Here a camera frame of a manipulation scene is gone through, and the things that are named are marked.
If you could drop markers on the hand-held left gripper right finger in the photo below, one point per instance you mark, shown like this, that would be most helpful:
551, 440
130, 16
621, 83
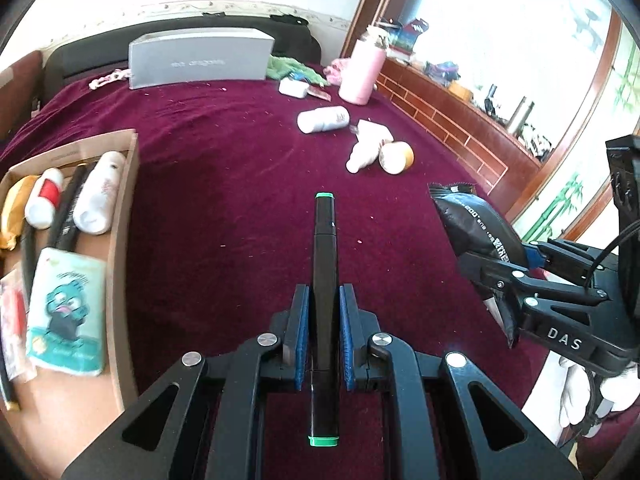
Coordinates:
346, 340

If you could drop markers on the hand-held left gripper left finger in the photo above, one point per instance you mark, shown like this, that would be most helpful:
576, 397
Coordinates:
301, 340

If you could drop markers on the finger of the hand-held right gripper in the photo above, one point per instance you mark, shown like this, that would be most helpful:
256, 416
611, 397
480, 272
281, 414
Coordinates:
505, 272
565, 260

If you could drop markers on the black snack packet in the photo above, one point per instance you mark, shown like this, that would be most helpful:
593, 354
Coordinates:
475, 225

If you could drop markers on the green-capped black marker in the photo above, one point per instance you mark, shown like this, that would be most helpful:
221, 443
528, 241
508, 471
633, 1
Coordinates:
324, 260

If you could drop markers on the shallow cardboard box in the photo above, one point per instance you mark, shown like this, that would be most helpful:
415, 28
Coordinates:
121, 260

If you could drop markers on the cartoon print tissue pack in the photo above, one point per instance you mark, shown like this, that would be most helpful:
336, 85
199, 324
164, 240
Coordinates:
65, 310

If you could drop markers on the white plastic bottle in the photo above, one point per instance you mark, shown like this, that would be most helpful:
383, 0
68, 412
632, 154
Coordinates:
95, 200

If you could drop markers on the grey-capped black marker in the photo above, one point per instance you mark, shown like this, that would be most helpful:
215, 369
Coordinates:
67, 205

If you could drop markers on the purple-capped black marker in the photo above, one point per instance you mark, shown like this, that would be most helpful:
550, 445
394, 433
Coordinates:
29, 265

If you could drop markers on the red and white packet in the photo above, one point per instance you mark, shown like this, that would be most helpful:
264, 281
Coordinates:
12, 320

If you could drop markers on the white bottle with red label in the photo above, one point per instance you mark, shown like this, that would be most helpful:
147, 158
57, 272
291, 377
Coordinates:
42, 205

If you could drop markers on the yellow-capped black marker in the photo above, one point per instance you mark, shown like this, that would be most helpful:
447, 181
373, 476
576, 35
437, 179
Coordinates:
7, 382

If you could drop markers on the yellow snack packet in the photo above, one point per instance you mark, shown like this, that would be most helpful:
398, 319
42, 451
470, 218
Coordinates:
15, 210

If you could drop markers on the steel flask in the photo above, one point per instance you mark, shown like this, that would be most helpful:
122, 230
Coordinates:
521, 114

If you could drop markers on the cream jar with orange band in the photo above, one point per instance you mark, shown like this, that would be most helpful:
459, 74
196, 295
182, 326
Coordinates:
397, 157

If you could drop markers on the wooden sideboard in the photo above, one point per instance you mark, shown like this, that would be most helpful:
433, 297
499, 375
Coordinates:
450, 125

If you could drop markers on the small white bottle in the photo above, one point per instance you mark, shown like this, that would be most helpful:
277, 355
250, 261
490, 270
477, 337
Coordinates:
361, 157

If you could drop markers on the white tube with red print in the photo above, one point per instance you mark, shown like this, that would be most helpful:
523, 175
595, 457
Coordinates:
376, 132

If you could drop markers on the maroon table cloth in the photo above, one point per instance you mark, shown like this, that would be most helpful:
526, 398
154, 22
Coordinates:
225, 160

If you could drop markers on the wide white pill bottle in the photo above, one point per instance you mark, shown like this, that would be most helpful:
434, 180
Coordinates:
322, 120

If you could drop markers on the pink thermos bottle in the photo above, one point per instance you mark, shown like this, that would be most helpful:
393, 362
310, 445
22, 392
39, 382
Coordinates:
362, 70

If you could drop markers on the small red wrapper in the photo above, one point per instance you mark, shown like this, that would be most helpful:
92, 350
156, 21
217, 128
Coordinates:
318, 92

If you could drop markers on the small white box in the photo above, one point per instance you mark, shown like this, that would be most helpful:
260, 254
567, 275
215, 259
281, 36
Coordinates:
294, 87

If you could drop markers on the pink cloth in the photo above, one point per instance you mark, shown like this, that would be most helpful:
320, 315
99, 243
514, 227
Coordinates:
337, 71

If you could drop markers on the green cloth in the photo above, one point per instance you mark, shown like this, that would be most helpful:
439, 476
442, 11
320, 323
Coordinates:
290, 66

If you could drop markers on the grey shoe box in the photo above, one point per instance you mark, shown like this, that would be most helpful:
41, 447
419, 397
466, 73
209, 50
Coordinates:
200, 57

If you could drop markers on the pink and white fabric strip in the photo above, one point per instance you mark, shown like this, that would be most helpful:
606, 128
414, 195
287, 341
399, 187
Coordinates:
110, 78

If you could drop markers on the black sofa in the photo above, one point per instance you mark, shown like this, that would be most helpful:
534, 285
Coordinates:
90, 55

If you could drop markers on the red armchair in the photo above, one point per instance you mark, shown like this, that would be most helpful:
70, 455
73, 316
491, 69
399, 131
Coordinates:
20, 95

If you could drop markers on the wooden window frame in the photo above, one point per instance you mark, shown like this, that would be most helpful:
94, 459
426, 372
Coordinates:
372, 5

